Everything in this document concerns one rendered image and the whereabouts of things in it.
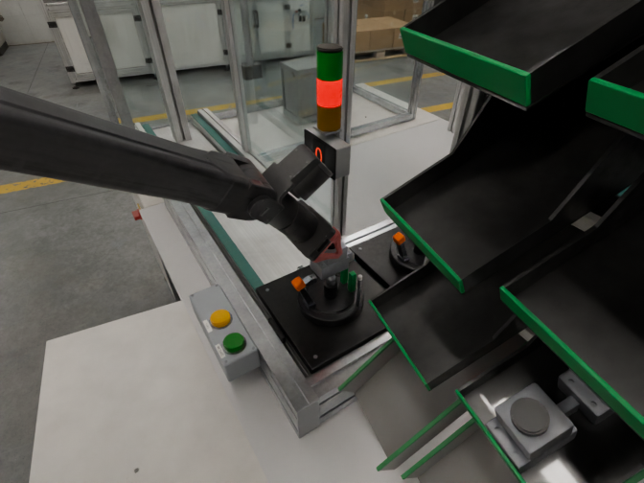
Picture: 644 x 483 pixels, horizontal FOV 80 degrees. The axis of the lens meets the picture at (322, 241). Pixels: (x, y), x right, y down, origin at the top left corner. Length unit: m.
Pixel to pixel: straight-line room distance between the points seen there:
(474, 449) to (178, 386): 0.57
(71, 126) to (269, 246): 0.74
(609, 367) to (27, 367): 2.24
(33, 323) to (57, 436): 1.61
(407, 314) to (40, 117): 0.43
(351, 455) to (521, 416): 0.44
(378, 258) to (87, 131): 0.70
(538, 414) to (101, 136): 0.44
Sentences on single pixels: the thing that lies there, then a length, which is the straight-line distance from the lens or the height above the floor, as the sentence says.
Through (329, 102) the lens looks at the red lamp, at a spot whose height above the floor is 1.32.
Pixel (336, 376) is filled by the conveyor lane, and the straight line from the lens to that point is 0.74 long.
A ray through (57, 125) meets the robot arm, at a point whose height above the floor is 1.47.
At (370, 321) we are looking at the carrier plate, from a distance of 0.80.
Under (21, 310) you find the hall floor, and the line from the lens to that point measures 2.62.
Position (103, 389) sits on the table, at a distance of 0.95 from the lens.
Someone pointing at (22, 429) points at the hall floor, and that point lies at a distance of 2.13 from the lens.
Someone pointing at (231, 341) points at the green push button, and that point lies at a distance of 0.78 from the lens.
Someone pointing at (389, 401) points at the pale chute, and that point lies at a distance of 0.65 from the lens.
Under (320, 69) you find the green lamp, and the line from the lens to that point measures 0.78.
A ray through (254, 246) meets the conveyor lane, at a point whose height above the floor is 0.92.
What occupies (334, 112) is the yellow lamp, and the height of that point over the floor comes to 1.30.
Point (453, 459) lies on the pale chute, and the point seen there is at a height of 1.03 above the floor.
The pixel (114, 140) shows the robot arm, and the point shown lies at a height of 1.44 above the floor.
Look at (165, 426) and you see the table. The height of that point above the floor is 0.86.
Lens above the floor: 1.59
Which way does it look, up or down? 40 degrees down
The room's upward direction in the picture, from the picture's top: straight up
